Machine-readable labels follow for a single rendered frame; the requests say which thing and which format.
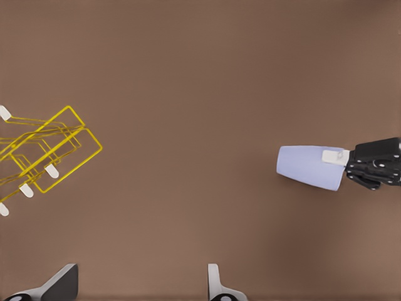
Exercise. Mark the pale lavender cup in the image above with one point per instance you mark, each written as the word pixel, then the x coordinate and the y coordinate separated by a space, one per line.
pixel 305 166

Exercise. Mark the left gripper pale grey right finger cup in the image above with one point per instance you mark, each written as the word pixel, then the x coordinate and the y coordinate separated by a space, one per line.
pixel 333 155

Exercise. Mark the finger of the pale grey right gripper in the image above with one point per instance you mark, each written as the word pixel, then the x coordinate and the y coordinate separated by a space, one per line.
pixel 216 287

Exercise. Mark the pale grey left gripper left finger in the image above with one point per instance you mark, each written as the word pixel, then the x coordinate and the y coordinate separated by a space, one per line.
pixel 59 283

